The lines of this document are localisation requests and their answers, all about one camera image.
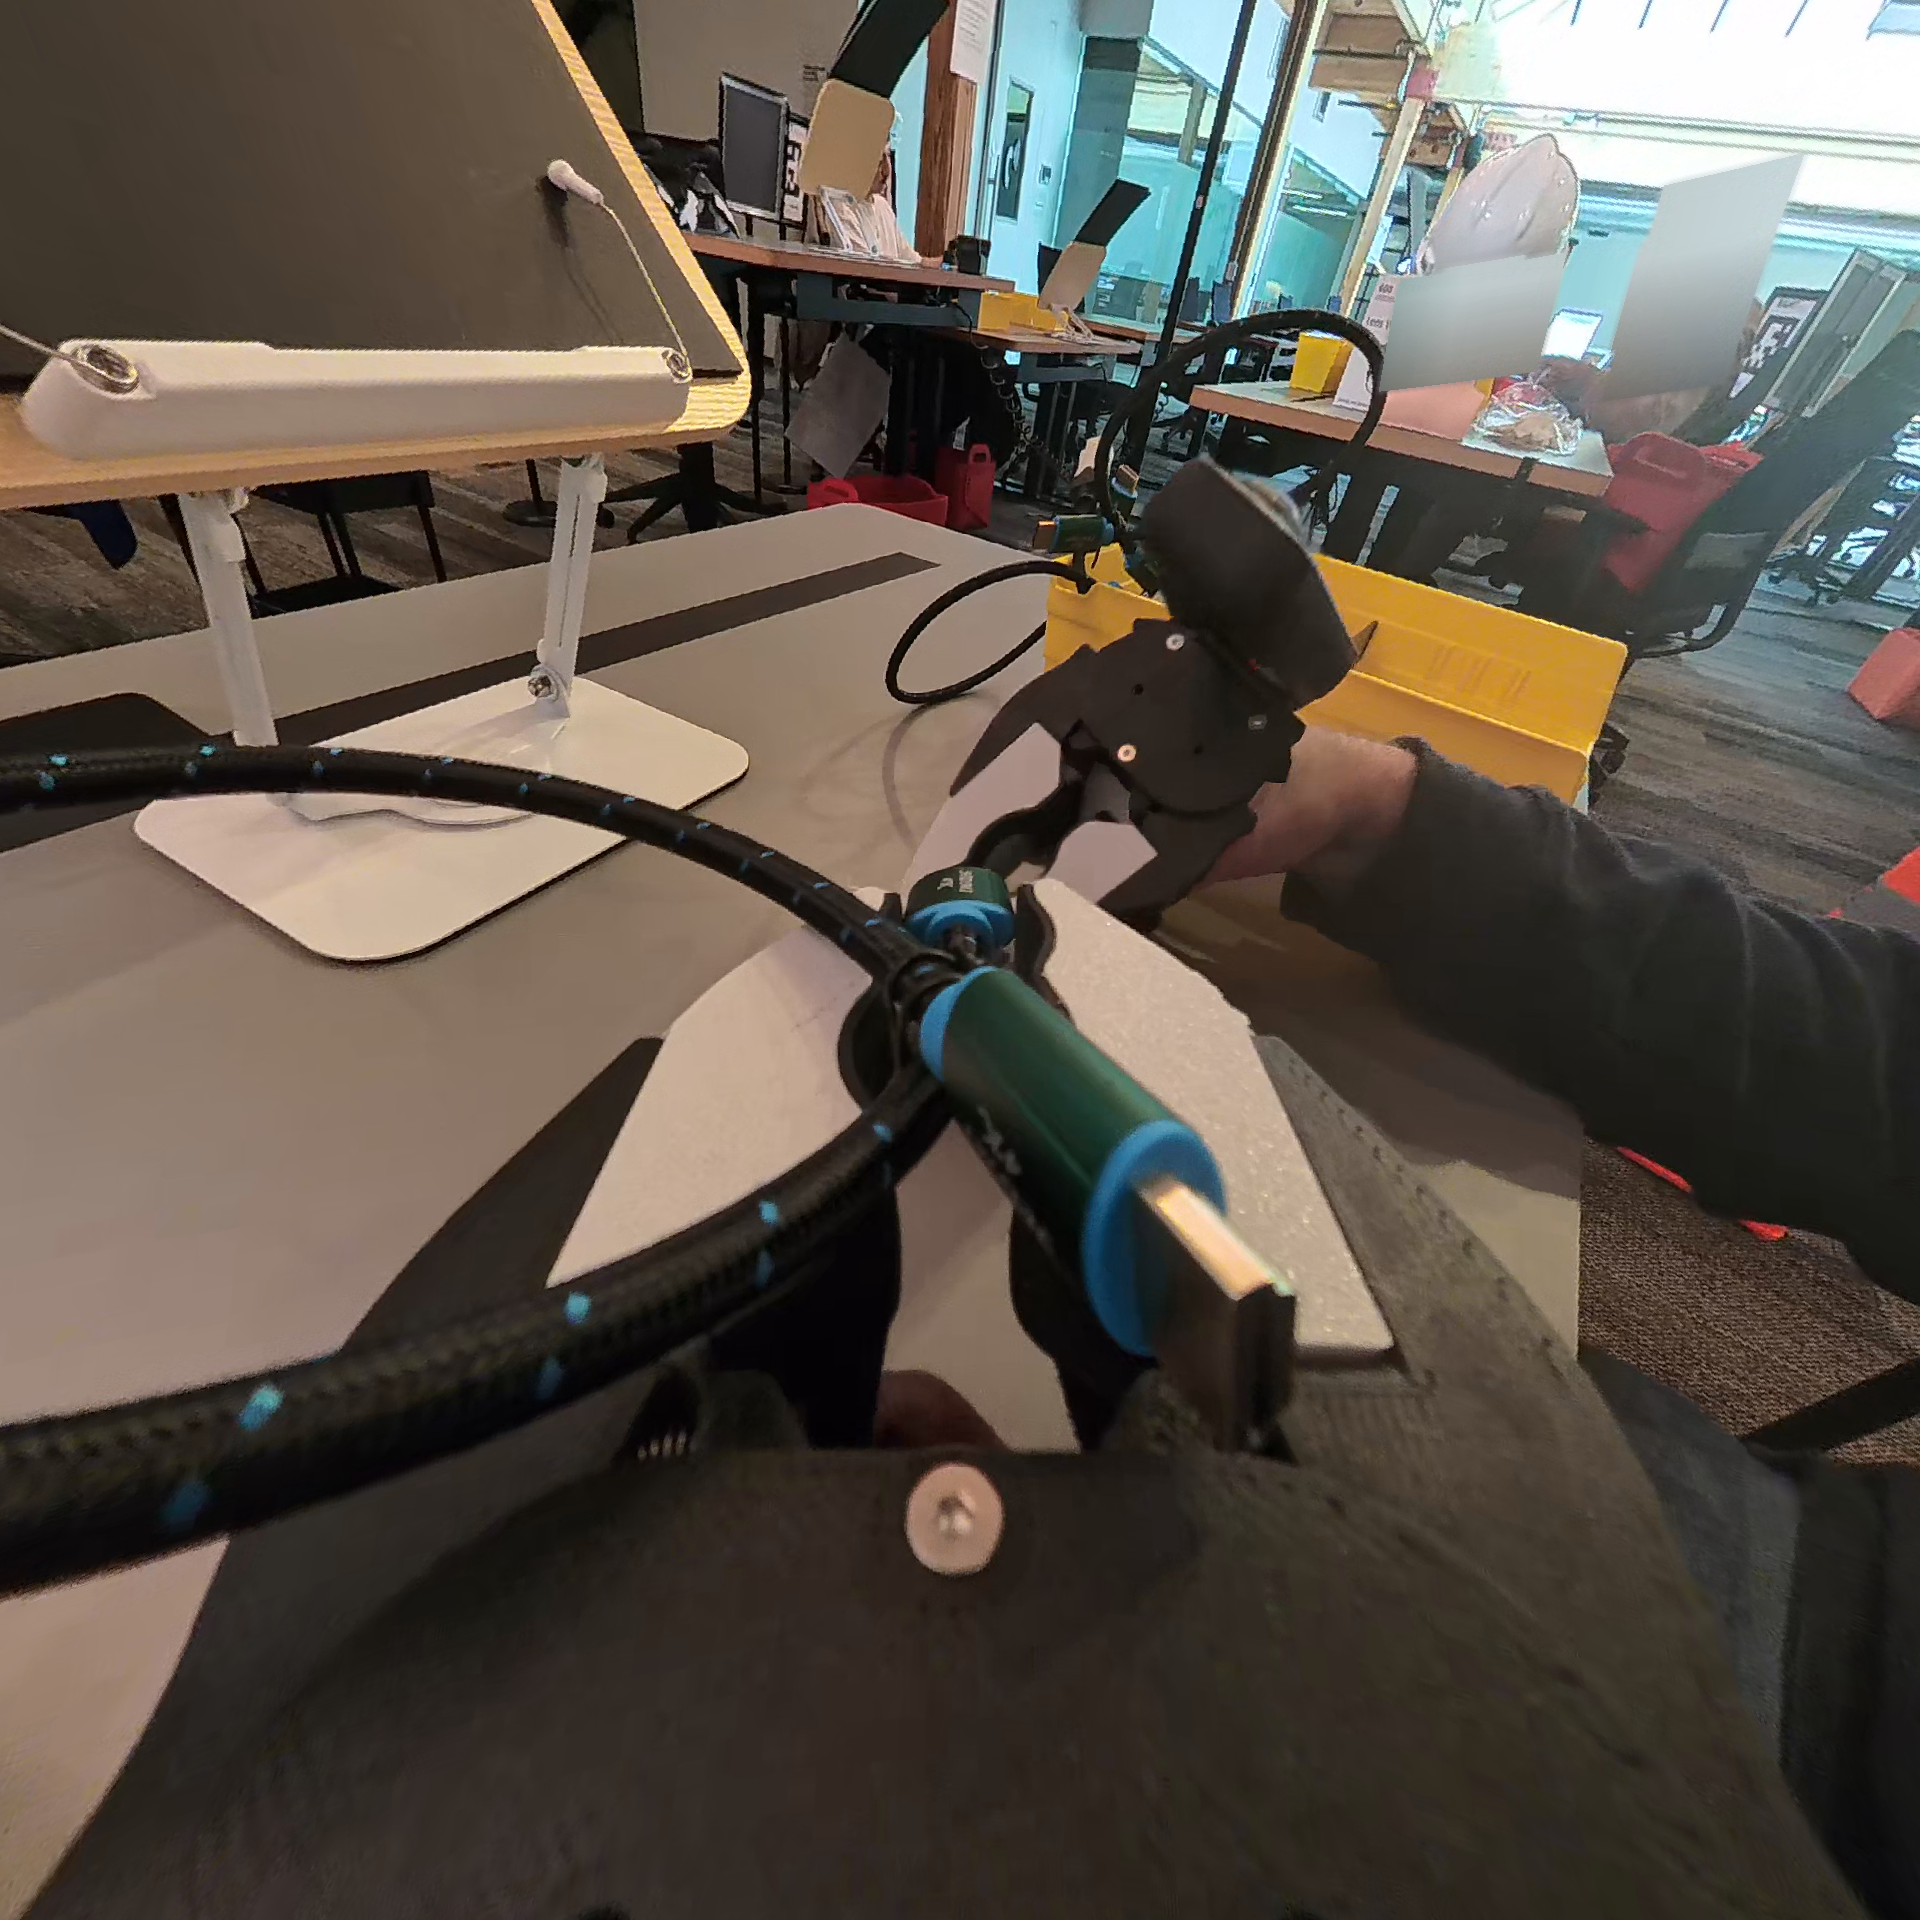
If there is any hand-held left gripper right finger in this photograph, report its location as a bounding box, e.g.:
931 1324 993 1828
1025 882 1395 1368

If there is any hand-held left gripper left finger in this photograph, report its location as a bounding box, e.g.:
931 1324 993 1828
546 911 905 1292

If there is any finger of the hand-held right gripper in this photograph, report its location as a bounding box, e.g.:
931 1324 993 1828
1051 812 1176 915
901 717 1084 904

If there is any black cable with silver plug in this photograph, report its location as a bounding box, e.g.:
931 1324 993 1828
885 558 1088 707

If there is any long braided HDMI cable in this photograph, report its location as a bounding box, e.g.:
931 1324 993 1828
1036 306 1390 558

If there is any looped braided HDMI cable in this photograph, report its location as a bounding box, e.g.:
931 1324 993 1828
0 742 1300 1597

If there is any person's right forearm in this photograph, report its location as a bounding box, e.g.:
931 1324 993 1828
1281 742 1920 1308

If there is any person's right hand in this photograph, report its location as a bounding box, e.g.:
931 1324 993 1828
1220 731 1421 890

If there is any person's left hand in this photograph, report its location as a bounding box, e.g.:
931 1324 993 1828
877 1368 1005 1456

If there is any yellow plastic bin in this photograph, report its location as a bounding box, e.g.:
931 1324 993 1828
1045 547 1630 812

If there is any white folding stand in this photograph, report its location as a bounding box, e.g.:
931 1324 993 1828
135 450 752 962

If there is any long wooden desk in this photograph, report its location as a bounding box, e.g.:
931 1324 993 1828
680 233 1021 513
1191 382 1617 573

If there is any grey hanging paper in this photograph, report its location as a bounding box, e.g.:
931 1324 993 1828
786 332 894 474

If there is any clear plastic bag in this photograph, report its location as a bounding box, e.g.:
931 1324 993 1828
1475 382 1586 455

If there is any red jacket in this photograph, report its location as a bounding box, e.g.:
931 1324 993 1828
1598 435 1763 594

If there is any black pole stand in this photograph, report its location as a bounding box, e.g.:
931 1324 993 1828
1169 0 1263 336

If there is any person's jeans leg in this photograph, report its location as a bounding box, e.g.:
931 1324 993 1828
1590 1349 1920 1920

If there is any white hard hat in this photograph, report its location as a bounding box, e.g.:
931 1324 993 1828
1425 134 1578 272

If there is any black office chair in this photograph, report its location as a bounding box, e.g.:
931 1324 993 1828
1500 376 1920 662

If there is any wooden pillar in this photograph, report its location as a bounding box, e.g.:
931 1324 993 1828
918 0 979 258

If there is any black white tag board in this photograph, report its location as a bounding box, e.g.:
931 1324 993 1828
1741 294 1824 398

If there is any grey monitor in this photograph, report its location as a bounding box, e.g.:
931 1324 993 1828
715 75 791 227

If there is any wooden-edged black board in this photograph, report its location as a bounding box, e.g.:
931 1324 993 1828
0 0 752 513

